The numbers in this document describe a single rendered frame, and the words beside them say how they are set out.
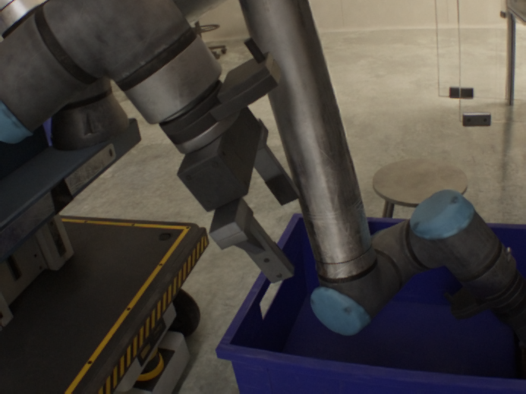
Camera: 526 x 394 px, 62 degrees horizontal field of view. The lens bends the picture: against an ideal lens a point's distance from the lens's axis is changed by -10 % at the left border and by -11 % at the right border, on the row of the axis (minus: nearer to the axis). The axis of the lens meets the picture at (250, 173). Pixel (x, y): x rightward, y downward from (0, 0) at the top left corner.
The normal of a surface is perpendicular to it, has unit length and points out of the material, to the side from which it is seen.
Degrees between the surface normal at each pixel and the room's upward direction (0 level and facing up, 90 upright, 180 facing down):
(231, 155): 66
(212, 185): 97
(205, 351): 0
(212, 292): 0
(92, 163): 90
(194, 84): 79
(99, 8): 91
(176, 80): 85
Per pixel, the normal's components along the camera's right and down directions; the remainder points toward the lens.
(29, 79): 0.14, 0.43
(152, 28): 0.46, 0.15
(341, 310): -0.68, 0.47
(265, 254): -0.12, 0.55
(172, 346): -0.15, -0.89
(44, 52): 0.01, 0.27
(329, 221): -0.22, 0.34
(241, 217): 0.83, -0.41
